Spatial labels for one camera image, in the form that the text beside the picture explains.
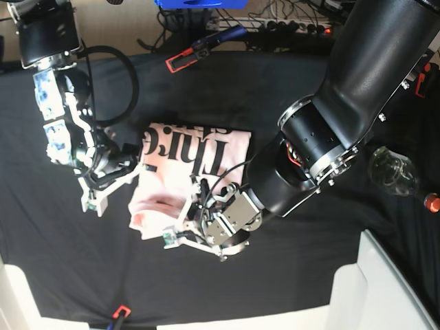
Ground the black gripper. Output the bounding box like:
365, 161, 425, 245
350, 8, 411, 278
89, 143, 141, 188
187, 175, 213, 241

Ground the pink T-shirt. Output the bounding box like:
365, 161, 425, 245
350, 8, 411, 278
128, 123, 252, 240

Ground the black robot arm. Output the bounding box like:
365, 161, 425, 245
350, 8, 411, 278
6, 1, 140, 190

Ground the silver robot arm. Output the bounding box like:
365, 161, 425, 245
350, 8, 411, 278
199, 1, 439, 256

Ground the black table cloth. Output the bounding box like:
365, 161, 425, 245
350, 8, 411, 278
1, 52, 439, 329

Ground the red clamp at table front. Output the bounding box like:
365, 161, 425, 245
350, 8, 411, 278
107, 305, 131, 330

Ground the red and blue clamp tool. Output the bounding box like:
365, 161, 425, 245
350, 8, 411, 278
166, 25, 247, 74

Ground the clear glass bottle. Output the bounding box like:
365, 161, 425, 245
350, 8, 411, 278
368, 146, 439, 213

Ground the red and black clamp tool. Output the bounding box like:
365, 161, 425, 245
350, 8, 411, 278
415, 63, 439, 98

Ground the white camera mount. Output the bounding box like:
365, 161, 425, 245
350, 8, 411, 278
162, 175, 250, 262
78, 163, 157, 217

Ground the blue plastic mount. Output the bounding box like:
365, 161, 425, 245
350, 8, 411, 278
154, 0, 248, 9

